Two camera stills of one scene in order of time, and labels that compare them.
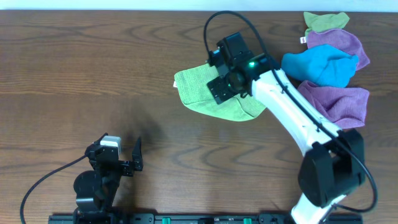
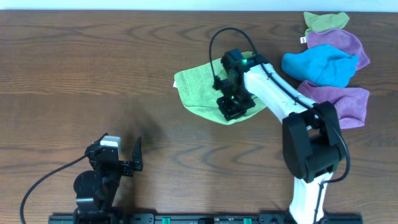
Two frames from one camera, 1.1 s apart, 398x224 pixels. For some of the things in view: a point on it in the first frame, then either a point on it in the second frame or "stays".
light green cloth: x=191 y=83 stays
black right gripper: x=218 y=88 to x=234 y=104
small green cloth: x=318 y=22 stays
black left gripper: x=121 y=166 stays
